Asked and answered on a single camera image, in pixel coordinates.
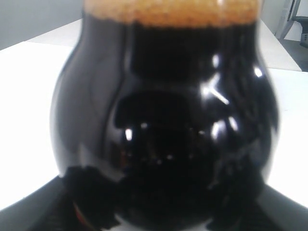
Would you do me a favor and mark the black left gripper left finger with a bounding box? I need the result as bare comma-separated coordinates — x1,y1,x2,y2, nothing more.
0,166,120,231

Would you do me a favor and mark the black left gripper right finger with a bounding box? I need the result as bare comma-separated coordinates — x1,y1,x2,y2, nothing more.
209,160,308,231

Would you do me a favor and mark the dark soy sauce bottle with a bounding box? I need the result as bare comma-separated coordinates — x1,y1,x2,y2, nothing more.
51,0,279,231

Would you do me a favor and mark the grey chair base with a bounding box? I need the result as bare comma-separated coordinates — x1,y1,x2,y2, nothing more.
275,0,308,48

